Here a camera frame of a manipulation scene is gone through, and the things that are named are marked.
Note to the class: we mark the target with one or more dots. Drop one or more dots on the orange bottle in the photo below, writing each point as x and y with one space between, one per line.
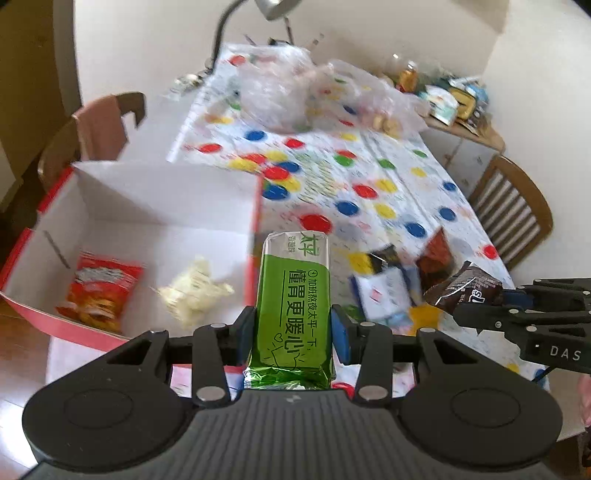
407 78

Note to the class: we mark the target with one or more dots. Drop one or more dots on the dark brown snack packet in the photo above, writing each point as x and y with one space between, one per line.
466 286

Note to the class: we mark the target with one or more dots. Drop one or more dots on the red chip packet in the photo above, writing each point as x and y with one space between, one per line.
99 288

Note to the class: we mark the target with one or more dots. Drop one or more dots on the white cardboard box red outside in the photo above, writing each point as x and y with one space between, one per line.
138 203

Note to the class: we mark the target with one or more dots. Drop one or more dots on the wooden side table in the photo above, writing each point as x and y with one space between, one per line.
480 136

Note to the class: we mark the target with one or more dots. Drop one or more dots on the pale yellow snack packet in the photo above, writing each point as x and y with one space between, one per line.
194 290

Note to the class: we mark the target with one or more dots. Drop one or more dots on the green snack packet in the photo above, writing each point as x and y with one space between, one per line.
291 300

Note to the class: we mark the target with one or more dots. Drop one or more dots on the black snack packet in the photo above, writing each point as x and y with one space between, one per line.
385 258

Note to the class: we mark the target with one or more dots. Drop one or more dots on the white blue patterned packet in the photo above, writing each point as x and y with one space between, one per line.
383 295

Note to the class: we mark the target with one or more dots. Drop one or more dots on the clear plastic bag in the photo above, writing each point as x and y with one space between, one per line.
277 92
360 92

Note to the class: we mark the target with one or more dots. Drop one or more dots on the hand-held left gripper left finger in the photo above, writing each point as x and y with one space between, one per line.
247 333

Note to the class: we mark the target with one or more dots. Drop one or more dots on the pink cloth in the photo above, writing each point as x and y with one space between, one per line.
101 129

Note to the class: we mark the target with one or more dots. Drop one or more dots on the pile of assorted packets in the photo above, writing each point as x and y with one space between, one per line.
455 104

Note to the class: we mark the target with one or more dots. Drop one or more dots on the grey desk lamp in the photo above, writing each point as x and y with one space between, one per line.
219 32

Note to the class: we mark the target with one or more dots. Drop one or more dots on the pile of small trinkets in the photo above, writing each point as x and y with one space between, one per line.
189 81

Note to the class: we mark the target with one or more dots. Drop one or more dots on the white tablecloth with coloured dots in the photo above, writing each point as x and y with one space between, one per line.
392 152

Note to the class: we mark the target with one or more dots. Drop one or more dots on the red-brown foil snack packet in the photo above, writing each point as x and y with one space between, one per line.
436 263

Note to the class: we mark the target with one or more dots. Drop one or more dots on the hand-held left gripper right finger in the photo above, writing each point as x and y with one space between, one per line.
340 337

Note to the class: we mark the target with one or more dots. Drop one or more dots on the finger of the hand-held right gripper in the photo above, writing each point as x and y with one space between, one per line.
549 293
489 318

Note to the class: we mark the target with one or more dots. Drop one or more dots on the wooden chair with slatted back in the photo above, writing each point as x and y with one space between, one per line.
508 207

